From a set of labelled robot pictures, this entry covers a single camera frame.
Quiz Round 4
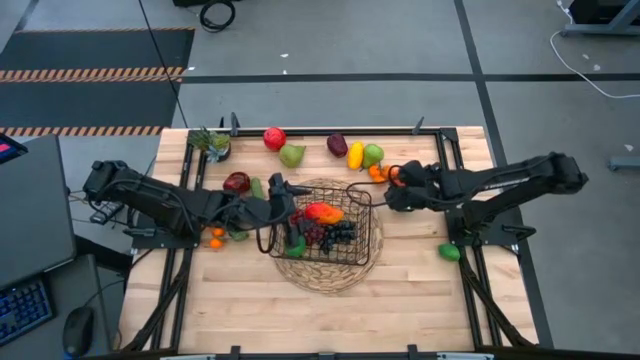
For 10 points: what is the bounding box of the red orange mango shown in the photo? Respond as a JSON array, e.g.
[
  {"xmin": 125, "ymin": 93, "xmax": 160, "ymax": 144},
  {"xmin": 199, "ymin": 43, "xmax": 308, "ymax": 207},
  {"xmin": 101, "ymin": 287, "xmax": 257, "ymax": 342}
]
[{"xmin": 303, "ymin": 201, "xmax": 346, "ymax": 226}]

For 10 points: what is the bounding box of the green apple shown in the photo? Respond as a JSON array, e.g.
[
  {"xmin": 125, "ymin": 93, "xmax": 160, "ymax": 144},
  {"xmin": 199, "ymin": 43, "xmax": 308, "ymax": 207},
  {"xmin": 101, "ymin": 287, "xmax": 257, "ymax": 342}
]
[{"xmin": 361, "ymin": 143, "xmax": 386, "ymax": 170}]

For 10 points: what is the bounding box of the black wire basket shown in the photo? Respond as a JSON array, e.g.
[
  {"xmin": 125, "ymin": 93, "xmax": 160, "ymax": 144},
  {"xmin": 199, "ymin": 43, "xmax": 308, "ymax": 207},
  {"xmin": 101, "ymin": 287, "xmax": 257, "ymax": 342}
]
[{"xmin": 268, "ymin": 184, "xmax": 375, "ymax": 267}]

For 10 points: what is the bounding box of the grey desk foot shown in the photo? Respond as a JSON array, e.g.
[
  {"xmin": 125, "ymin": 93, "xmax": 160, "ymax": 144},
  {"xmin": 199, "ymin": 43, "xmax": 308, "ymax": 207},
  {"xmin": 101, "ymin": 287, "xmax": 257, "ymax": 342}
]
[{"xmin": 607, "ymin": 155, "xmax": 640, "ymax": 172}]

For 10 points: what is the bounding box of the hazard striped black floor mat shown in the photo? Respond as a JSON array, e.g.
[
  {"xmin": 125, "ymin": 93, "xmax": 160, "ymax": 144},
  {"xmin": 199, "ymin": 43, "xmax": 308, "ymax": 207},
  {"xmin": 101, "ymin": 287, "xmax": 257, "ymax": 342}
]
[{"xmin": 0, "ymin": 27, "xmax": 196, "ymax": 137}]

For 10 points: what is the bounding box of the potted succulent plant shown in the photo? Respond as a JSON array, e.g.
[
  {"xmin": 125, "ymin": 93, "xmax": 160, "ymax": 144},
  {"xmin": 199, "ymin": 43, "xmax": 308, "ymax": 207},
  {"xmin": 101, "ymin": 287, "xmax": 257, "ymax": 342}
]
[{"xmin": 187, "ymin": 126, "xmax": 233, "ymax": 164}]

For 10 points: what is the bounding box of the dark grey monitor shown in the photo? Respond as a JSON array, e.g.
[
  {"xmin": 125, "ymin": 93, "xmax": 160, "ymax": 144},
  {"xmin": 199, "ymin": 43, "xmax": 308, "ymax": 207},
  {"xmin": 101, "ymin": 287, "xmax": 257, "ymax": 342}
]
[{"xmin": 0, "ymin": 133, "xmax": 78, "ymax": 291}]

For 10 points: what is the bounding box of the white floor cable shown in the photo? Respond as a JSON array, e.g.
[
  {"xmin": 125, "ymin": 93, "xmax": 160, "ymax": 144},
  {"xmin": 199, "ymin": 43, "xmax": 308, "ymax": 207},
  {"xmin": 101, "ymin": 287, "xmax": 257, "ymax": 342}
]
[{"xmin": 548, "ymin": 29, "xmax": 640, "ymax": 100}]

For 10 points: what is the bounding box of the black computer mouse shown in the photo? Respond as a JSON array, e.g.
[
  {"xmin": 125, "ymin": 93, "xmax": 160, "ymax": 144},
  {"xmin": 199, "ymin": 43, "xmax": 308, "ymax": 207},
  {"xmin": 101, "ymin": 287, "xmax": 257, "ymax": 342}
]
[{"xmin": 61, "ymin": 305, "xmax": 96, "ymax": 357}]

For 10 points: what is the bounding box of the small screen device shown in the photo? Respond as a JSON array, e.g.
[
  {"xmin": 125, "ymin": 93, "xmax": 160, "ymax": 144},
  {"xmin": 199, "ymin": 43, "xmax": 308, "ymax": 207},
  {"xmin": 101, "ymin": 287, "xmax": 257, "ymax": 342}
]
[{"xmin": 0, "ymin": 132, "xmax": 30, "ymax": 166}]

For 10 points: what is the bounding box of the round woven placemat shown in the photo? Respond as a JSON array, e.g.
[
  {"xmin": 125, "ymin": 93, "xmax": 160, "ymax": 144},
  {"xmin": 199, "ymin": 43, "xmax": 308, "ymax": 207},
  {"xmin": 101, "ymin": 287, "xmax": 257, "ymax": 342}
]
[{"xmin": 272, "ymin": 177, "xmax": 385, "ymax": 295}]

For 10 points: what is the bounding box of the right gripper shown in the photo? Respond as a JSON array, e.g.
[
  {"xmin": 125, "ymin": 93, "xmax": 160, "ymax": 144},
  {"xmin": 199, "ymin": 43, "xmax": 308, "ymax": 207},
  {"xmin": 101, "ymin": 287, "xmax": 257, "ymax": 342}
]
[{"xmin": 384, "ymin": 159, "xmax": 444, "ymax": 214}]

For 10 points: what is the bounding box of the green pear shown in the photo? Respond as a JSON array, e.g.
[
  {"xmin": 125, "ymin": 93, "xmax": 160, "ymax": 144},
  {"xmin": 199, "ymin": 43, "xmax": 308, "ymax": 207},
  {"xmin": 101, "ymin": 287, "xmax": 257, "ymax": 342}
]
[{"xmin": 278, "ymin": 143, "xmax": 307, "ymax": 169}]

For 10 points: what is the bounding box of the black grape bunch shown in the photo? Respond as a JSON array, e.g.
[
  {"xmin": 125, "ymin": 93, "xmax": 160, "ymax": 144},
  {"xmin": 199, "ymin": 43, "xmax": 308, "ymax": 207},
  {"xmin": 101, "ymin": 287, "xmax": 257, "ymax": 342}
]
[{"xmin": 319, "ymin": 219, "xmax": 357, "ymax": 255}]

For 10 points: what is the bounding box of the blue backlit keyboard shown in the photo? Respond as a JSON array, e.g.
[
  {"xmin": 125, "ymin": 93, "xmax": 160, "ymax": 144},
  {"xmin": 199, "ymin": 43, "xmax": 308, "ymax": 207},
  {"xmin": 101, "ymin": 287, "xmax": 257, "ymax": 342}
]
[{"xmin": 0, "ymin": 277, "xmax": 56, "ymax": 349}]

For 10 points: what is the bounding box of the black metal table frame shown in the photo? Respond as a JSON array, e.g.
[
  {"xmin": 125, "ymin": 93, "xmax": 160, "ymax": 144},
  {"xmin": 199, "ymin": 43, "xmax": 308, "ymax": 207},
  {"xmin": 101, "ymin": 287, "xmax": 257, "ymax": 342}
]
[{"xmin": 119, "ymin": 115, "xmax": 544, "ymax": 357}]

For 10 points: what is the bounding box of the grey desk base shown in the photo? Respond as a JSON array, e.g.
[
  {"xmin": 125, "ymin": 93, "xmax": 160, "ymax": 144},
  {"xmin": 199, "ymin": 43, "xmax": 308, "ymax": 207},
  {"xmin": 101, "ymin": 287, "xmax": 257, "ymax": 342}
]
[{"xmin": 558, "ymin": 0, "xmax": 640, "ymax": 37}]

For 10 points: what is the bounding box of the dark red apple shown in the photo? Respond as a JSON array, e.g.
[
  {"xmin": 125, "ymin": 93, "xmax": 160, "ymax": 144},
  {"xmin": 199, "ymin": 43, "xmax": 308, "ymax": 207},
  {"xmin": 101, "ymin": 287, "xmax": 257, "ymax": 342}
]
[{"xmin": 222, "ymin": 171, "xmax": 252, "ymax": 195}]

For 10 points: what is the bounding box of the yellow mango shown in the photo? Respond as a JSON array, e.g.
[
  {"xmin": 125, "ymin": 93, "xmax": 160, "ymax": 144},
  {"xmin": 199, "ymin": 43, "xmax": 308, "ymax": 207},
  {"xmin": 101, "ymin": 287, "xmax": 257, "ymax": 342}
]
[{"xmin": 346, "ymin": 141, "xmax": 366, "ymax": 171}]

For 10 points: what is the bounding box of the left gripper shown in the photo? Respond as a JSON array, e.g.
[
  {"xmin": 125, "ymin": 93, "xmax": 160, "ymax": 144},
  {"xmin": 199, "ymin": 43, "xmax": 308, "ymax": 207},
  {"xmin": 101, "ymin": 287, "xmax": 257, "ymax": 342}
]
[{"xmin": 249, "ymin": 172, "xmax": 314, "ymax": 249}]

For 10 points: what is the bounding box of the maroon oval fruit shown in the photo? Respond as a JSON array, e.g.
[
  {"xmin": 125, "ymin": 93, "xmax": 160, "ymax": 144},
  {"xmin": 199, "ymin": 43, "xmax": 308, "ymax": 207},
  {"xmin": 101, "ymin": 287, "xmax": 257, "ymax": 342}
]
[{"xmin": 326, "ymin": 132, "xmax": 349, "ymax": 159}]

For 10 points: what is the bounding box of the bright red crinkled fruit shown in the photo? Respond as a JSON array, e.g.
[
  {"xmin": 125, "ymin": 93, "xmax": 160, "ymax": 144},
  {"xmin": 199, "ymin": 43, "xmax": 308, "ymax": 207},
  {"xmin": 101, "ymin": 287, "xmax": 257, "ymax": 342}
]
[{"xmin": 262, "ymin": 126, "xmax": 288, "ymax": 152}]

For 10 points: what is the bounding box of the red grape bunch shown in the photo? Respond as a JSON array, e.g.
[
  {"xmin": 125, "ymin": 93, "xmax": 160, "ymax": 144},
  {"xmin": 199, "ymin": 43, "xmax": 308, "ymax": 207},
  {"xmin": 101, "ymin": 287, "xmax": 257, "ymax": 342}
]
[{"xmin": 290, "ymin": 208, "xmax": 326, "ymax": 247}]

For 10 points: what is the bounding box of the coiled black cable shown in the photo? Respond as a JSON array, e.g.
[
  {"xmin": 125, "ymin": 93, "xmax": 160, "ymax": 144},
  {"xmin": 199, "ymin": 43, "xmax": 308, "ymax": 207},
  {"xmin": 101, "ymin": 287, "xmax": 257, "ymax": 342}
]
[{"xmin": 199, "ymin": 0, "xmax": 237, "ymax": 34}]

